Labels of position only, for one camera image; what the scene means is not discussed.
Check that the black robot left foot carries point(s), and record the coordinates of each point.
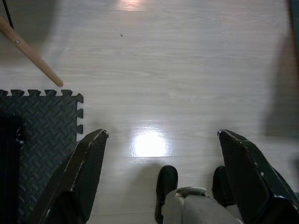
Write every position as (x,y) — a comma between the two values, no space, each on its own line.
(166,179)

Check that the wooden furniture leg with screw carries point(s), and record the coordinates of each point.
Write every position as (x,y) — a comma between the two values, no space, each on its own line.
(30,52)

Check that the grey robot leg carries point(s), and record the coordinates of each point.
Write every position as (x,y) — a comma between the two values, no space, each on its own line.
(198,207)

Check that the black foam puzzle mat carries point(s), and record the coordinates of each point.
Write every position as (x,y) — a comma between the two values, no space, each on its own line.
(46,116)

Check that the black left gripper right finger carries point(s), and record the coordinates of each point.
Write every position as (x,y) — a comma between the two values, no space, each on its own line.
(245,172)

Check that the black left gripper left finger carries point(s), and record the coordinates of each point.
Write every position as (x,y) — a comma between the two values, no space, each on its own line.
(86,168)

